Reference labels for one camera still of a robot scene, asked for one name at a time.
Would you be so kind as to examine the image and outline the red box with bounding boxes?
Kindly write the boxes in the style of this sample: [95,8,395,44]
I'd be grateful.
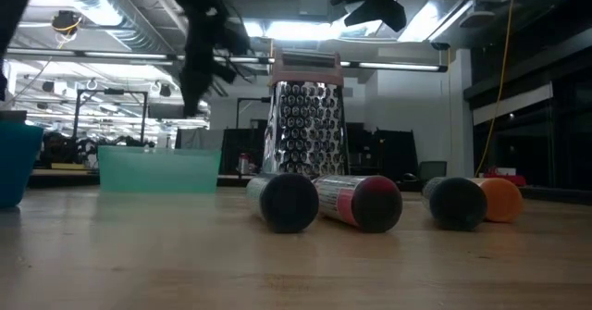
[483,165,528,187]

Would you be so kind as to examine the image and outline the purple paint bottle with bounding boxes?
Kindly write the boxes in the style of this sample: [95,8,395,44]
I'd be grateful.
[245,172,321,235]

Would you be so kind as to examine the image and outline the orange paint bottle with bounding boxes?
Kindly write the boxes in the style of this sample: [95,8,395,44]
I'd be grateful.
[469,176,524,224]

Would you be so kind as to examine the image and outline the black metal gantry frame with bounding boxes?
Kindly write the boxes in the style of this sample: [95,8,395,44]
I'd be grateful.
[73,87,150,147]

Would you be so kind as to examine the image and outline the silver ventilation duct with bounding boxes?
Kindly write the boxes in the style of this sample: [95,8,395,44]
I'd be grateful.
[43,0,186,55]

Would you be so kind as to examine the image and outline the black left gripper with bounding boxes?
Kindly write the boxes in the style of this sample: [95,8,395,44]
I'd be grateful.
[152,0,251,119]

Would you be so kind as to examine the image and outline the yellow hanging cable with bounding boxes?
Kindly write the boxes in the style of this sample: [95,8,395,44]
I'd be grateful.
[474,0,517,178]

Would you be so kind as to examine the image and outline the green translucent plastic tray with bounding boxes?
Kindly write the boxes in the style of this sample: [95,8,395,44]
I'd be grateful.
[97,144,223,194]

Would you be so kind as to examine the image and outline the pink paint bottle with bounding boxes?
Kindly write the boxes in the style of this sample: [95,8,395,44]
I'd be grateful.
[312,174,404,234]

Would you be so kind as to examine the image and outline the black ceiling cable reel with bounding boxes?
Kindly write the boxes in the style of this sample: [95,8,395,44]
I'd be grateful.
[49,8,84,50]

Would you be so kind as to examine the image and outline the large blue plastic bin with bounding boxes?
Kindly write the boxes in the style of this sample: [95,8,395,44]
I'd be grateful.
[0,109,45,209]

